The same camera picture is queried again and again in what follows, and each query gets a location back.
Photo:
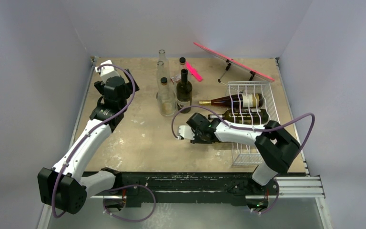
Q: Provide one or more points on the black table front frame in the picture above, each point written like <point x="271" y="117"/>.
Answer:
<point x="234" y="188"/>

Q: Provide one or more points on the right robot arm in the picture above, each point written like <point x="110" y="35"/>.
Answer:
<point x="277" y="147"/>

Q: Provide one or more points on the pink framed mirror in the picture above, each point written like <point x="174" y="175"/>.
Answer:
<point x="231" y="62"/>

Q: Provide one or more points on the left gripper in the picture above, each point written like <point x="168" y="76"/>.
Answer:
<point x="128" y="86"/>

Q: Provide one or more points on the clear bottle black cap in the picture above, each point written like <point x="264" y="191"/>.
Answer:
<point x="182" y="65"/>

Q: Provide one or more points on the dark bottle silver cap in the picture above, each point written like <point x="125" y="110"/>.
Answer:
<point x="246" y="116"/>

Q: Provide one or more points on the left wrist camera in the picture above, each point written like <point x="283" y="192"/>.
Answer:
<point x="106" y="73"/>

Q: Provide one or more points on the gold foil wine bottle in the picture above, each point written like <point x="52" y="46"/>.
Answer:
<point x="236" y="101"/>

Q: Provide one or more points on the small red box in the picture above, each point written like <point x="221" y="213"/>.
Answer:
<point x="175" y="79"/>

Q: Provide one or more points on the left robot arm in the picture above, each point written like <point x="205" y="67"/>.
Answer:
<point x="63" y="186"/>

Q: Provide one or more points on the pink plastic clip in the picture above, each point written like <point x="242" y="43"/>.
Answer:
<point x="194" y="72"/>

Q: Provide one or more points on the dark green wine bottle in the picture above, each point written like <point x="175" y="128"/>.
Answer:
<point x="184" y="91"/>

